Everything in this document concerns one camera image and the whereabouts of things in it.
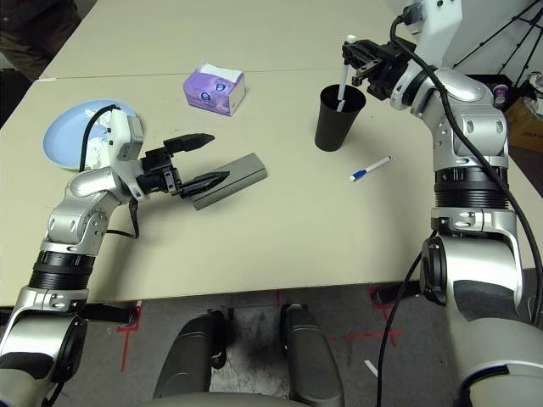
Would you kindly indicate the blue plastic plate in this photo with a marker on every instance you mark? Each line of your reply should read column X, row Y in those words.
column 63, row 135

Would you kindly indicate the black plastic cup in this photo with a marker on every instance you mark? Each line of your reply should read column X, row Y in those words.
column 335, row 131

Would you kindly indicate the grey robot right leg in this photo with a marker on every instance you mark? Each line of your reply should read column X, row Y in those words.
column 311, row 356

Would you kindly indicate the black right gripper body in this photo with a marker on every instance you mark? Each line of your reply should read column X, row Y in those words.
column 392, row 72

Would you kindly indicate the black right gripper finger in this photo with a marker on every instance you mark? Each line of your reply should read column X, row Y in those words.
column 368, row 73
column 365, row 49

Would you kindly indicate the black foam floor mat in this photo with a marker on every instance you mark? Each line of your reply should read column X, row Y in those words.
column 10, row 97

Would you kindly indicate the black tripod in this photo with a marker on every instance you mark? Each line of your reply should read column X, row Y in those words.
column 492, row 35

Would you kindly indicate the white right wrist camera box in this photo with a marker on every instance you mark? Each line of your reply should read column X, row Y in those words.
column 437, row 25

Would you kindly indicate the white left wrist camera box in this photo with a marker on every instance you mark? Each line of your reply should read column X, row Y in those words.
column 123, row 135

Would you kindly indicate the white tape strip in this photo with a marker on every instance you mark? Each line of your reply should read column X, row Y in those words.
column 371, row 369

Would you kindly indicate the brown cardboard box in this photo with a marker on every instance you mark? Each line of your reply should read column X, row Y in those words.
column 526, row 127

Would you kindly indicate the white marker with black cap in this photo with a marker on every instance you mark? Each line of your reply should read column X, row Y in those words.
column 343, row 85

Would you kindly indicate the small purple cup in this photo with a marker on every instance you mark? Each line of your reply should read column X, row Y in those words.
column 501, row 93

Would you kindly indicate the grey robot leg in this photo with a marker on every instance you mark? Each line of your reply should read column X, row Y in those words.
column 311, row 356
column 191, row 356

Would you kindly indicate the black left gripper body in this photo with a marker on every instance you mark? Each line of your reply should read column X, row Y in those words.
column 157, row 174

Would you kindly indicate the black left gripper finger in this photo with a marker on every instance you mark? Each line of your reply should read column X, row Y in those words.
column 191, row 142
column 205, row 182

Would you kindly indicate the grey robot left leg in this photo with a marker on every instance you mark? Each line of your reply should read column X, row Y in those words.
column 191, row 356

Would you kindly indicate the purple tissue box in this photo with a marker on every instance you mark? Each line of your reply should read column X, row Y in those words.
column 208, row 91

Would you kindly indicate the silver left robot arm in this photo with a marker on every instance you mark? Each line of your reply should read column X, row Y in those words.
column 76, row 220

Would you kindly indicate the grey glasses case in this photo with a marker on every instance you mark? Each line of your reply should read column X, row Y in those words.
column 246, row 171

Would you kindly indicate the bystander in dark clothes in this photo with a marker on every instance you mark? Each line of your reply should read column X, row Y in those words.
column 29, row 29

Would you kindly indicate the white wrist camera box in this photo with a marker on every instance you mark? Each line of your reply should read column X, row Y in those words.
column 123, row 135
column 437, row 25

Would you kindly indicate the white marker with blue cap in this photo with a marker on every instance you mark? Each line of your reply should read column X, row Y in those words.
column 369, row 168

